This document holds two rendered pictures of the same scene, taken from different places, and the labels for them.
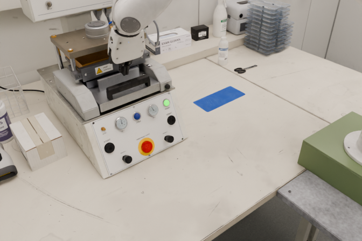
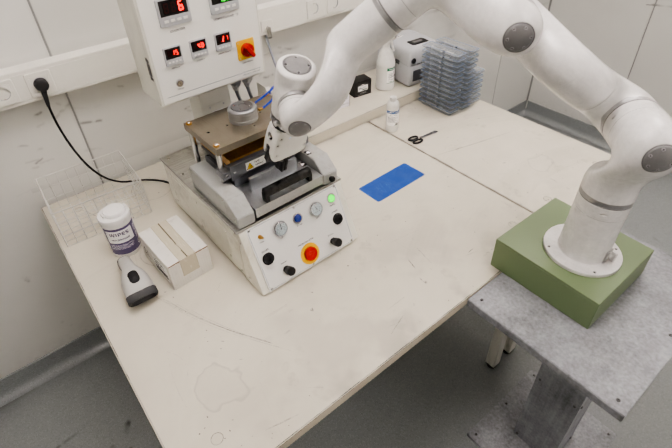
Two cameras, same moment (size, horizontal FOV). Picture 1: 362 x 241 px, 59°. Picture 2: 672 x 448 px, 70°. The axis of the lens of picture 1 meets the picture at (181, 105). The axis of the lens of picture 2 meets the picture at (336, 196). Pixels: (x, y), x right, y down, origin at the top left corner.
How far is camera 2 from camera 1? 29 cm
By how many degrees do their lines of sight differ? 5
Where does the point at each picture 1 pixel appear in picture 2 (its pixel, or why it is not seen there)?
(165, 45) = not seen: hidden behind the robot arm
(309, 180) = (504, 285)
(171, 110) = (336, 206)
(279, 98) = (467, 178)
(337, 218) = (535, 328)
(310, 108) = (506, 191)
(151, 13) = (323, 115)
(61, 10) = (195, 88)
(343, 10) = not seen: hidden behind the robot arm
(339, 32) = not seen: hidden behind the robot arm
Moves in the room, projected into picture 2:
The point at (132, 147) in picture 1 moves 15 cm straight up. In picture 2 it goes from (293, 256) to (289, 214)
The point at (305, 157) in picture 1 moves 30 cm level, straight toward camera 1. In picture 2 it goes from (499, 259) to (478, 347)
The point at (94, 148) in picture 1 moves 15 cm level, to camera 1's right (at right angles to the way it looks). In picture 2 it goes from (251, 260) to (309, 256)
